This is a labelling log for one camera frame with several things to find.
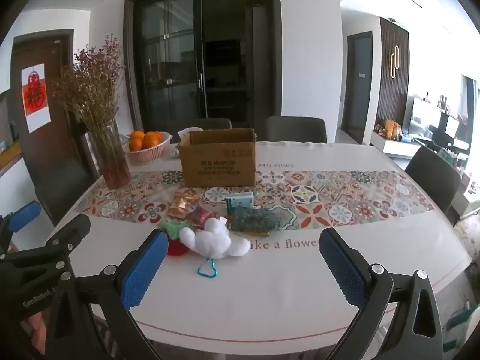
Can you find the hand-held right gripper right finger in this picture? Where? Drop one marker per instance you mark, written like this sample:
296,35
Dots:
343,273

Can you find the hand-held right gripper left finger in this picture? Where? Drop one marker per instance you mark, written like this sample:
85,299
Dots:
144,270

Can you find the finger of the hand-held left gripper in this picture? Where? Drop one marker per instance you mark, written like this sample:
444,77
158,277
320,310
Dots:
24,214
71,234

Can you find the red green plush toy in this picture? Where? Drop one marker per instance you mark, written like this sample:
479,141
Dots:
177,246

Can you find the gold snack packet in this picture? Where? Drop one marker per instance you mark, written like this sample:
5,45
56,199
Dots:
186,198
180,212

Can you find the dark green fabric pouch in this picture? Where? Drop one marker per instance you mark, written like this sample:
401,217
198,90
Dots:
253,219

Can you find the teal tissue pack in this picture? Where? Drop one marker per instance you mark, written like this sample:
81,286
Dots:
240,201

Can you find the brown cardboard box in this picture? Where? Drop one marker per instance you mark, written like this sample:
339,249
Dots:
217,165

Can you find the dark grey dining chair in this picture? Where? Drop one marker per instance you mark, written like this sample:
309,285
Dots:
202,123
431,176
296,129
67,191

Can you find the teal carabiner clip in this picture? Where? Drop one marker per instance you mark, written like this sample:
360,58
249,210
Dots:
207,269

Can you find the white cloud plush toy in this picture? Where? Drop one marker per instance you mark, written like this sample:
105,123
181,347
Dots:
210,242

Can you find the pink red snack packet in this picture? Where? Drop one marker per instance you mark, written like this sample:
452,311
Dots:
200,216

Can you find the pink white fruit basket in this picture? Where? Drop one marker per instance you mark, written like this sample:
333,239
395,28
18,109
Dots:
148,155

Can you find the red white door poster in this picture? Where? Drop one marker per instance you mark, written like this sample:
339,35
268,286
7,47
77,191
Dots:
36,99

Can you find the pile of oranges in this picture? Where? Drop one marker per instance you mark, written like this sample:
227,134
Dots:
144,140

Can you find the brown wooden door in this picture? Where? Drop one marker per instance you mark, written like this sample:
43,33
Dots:
62,93

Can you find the white tv cabinet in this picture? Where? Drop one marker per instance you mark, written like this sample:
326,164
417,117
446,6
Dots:
393,148

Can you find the dried flower bunch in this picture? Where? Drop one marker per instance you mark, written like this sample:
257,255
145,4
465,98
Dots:
92,86

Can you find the orange bag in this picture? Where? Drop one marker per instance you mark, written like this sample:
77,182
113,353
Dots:
392,129

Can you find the dark interior door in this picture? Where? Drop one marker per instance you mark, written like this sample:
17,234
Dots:
359,86

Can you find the black glass sliding door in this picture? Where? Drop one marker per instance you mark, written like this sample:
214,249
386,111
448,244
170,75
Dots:
172,63

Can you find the dark slatted wall panel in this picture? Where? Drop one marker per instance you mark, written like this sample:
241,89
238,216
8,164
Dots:
386,93

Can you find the gold wall decoration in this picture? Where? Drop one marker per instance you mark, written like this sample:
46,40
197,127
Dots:
394,62

